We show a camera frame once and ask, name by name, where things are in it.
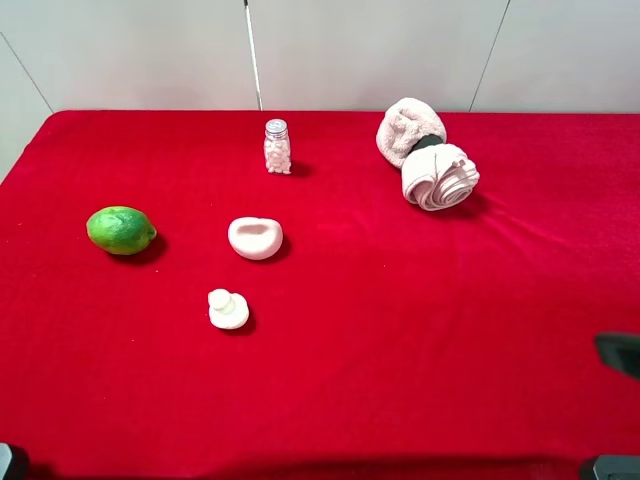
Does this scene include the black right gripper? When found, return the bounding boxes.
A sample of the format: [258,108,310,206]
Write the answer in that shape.
[595,332,640,380]

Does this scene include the white round bowl-shaped object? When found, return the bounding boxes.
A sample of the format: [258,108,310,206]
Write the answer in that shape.
[228,217,284,261]

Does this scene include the pink rolled towel dumbbell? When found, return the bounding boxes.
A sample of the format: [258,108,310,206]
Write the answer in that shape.
[376,97,480,211]

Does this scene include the white mushroom toy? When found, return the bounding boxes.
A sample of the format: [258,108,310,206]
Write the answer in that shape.
[207,289,250,330]

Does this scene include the glass jar of white pills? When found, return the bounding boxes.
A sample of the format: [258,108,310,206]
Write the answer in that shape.
[263,119,292,175]

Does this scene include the red velvet table cloth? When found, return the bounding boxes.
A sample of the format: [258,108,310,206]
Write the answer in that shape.
[1,111,639,479]

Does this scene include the green lime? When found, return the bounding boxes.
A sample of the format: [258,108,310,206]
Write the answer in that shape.
[86,206,157,256]

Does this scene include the white vertical wall pole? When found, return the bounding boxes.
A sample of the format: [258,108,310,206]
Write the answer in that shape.
[243,0,263,111]

